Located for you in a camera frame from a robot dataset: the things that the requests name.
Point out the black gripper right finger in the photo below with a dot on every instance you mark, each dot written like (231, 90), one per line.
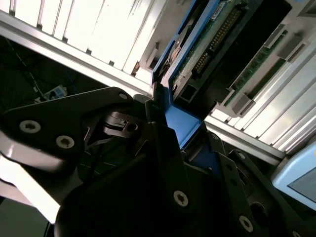
(232, 182)

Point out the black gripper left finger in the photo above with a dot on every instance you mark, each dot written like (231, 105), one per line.
(49, 118)

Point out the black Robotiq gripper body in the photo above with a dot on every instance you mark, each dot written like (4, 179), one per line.
(123, 202)

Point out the hard disk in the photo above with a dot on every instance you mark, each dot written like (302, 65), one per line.
(195, 56)

